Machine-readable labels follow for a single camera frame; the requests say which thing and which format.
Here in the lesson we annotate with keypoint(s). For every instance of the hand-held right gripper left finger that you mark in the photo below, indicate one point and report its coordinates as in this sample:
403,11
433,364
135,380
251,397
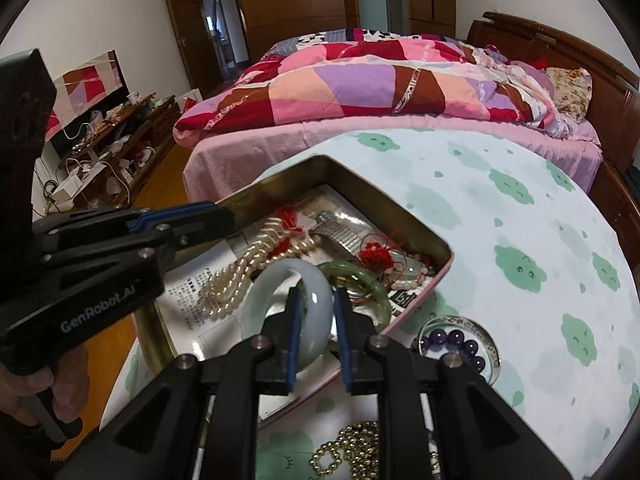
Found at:
295,340

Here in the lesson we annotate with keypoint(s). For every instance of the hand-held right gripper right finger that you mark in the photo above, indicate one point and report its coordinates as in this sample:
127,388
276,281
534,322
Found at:
345,340

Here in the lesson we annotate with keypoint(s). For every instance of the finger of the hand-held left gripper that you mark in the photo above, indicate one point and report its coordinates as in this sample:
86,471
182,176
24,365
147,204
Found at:
210,225
170,211

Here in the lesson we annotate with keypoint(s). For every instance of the pale jade bangle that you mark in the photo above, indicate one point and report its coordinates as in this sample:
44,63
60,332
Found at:
315,280

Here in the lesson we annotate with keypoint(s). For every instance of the green jade bangle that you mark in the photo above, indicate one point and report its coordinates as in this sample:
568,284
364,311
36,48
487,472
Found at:
370,280

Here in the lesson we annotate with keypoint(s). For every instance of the red knot jade pendant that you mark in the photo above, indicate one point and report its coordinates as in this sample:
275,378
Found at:
405,285

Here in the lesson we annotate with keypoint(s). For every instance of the silver metal watch band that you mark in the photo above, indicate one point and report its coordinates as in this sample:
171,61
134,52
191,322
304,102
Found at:
340,235

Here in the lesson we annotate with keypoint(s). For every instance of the rectangular metal tin box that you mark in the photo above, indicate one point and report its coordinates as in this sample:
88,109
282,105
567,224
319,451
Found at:
400,215

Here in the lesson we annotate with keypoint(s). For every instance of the person's left hand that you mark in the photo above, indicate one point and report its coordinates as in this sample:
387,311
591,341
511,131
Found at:
70,385

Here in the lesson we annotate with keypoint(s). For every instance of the pink bed sheet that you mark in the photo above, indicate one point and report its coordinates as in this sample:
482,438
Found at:
240,160

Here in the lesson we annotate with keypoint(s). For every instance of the white box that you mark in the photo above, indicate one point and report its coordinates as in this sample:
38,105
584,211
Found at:
70,187

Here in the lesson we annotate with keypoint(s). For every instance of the wooden tv cabinet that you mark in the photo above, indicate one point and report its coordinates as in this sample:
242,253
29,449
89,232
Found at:
155,120

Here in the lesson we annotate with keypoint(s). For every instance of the red and white bag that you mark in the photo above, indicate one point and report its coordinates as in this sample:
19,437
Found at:
192,97

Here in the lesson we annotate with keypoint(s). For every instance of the white cup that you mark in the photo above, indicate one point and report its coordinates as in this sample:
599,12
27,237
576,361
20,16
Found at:
133,98

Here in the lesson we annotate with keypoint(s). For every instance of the flat screen tv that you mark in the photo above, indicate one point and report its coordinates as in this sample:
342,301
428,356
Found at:
85,90

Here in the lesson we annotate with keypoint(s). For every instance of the wooden door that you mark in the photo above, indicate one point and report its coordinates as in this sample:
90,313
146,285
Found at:
182,35

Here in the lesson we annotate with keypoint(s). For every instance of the cloud print tablecloth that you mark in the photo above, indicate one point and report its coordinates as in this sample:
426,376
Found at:
500,220

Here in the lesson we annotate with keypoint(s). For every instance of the patchwork quilt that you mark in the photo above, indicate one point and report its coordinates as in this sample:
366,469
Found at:
350,75

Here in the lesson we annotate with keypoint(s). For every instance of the wooden wardrobe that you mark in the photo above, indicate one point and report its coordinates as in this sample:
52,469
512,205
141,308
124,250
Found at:
300,5

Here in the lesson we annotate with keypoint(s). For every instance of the wooden nightstand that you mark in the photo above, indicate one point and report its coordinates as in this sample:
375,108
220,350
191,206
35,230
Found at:
620,210

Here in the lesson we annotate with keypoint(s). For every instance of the floral pillow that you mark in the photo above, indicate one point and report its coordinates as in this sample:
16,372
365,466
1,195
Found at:
570,90

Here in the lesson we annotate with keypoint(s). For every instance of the wooden bed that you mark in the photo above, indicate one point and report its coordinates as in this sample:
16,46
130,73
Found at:
525,40

